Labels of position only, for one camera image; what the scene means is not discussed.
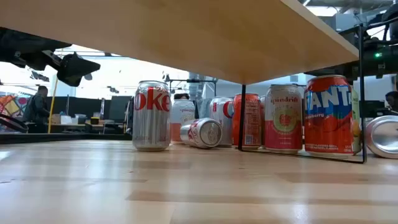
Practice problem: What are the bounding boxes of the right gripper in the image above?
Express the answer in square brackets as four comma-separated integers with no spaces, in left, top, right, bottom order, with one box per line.
[305,58,361,83]

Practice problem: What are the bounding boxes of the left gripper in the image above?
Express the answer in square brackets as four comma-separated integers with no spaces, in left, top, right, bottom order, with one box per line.
[30,32,101,88]

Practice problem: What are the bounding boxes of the green yellow beverage can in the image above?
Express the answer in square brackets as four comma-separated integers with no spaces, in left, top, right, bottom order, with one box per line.
[351,86,363,155]

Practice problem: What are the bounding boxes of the white pink Spindrift can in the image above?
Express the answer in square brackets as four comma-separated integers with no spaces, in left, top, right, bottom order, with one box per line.
[170,98,196,146]
[264,83,304,154]

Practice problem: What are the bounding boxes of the orange Fanta can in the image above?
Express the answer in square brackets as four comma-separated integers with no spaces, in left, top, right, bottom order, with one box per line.
[232,93,262,150]

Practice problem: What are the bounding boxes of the silver Diet Coke can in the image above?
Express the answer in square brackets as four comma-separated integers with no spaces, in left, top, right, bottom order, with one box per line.
[179,117,223,149]
[132,80,172,152]
[208,96,234,147]

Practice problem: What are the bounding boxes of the wooden shelf with black legs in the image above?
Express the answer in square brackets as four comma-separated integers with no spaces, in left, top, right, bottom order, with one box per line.
[0,0,368,165]

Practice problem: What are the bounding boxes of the black partition panel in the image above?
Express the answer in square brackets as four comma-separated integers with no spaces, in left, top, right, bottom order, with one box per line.
[46,96,108,124]

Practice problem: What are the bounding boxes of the red Fanta strawberry can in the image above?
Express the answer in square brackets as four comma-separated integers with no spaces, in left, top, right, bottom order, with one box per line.
[303,74,355,156]

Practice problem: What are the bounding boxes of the wooden background desk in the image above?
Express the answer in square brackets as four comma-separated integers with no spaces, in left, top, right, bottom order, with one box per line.
[43,119,127,134]

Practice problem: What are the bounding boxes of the black monitor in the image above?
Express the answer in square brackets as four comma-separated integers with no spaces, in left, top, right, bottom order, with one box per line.
[108,95,133,124]
[362,100,388,119]

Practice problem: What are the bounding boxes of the colourful patchwork quilt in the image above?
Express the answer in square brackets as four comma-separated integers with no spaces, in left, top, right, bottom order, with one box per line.
[0,93,30,134]

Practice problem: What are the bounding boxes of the yellow hanging cable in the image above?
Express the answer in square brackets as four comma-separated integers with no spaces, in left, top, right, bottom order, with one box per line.
[47,77,59,134]

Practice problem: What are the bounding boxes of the black aluminium table frame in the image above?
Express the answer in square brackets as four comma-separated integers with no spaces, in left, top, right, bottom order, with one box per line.
[0,133,133,145]

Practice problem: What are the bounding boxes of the black curved cable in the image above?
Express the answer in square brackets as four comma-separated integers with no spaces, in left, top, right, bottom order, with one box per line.
[0,113,29,133]

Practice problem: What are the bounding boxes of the black metal workstation frame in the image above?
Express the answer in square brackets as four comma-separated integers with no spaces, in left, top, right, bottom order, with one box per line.
[164,73,218,98]

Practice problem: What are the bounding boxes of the silver ventilation duct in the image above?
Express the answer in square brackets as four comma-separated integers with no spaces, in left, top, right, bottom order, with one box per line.
[188,73,208,100]

